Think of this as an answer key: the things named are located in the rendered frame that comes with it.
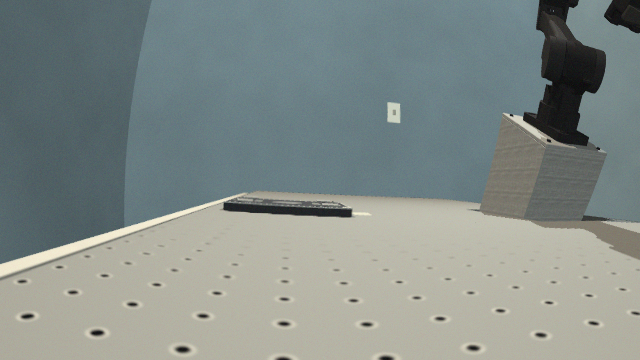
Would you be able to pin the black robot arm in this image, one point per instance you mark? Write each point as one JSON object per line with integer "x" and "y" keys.
{"x": 563, "y": 61}

